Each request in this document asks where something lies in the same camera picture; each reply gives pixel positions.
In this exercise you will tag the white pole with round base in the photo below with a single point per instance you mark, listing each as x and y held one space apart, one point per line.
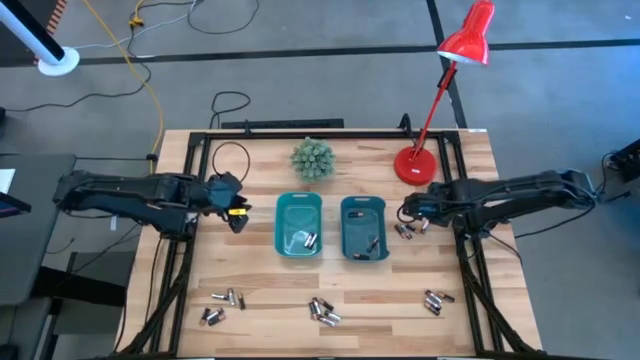
59 61

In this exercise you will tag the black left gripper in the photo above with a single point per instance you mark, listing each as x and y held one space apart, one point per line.
222 192

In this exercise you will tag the small green potted plant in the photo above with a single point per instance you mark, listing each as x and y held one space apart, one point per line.
313 160

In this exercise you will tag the black equipment box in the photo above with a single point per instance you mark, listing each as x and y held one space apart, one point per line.
627 160

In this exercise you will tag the dark mat with orange edge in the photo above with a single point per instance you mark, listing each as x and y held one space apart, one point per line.
15 50

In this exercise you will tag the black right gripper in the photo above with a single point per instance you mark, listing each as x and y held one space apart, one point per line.
435 205

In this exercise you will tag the dark tablet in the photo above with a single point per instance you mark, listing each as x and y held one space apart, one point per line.
10 205

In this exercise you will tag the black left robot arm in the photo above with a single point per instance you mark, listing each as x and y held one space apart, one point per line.
125 197

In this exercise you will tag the blue plastic bin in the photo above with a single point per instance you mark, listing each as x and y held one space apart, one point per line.
357 232

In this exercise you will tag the green plastic bin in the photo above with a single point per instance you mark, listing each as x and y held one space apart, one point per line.
292 225

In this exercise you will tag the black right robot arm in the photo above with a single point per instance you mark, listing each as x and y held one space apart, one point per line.
500 192

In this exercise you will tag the black aluminium table frame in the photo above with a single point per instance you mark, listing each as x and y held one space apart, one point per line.
350 134

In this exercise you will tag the red desk lamp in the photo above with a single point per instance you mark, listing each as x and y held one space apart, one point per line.
415 167

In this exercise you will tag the silver Energizer AA battery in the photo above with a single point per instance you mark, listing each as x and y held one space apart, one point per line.
231 297
313 241
433 302
333 316
327 321
432 309
308 240
218 296
215 315

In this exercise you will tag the white paper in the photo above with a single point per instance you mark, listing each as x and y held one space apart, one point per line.
5 181

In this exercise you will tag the black power strip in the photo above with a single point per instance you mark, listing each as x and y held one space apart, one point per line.
285 123

